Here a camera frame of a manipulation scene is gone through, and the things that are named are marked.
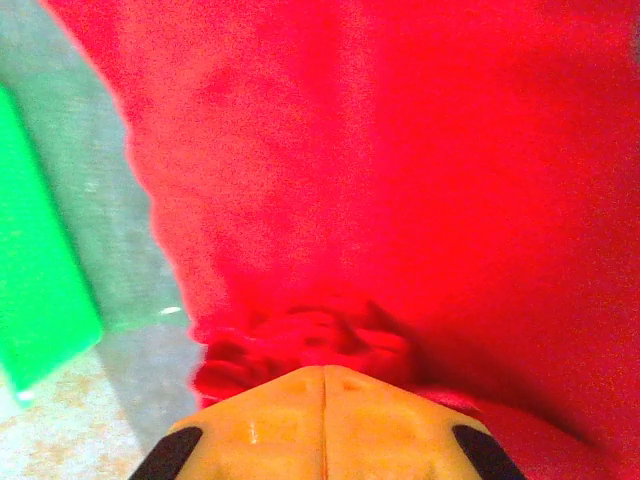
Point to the red t-shirt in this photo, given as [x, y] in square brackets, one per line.
[400, 175]

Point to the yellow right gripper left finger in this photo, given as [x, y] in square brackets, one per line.
[260, 440]

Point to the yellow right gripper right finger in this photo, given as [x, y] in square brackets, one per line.
[390, 440]

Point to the green plastic basket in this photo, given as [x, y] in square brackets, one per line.
[35, 275]

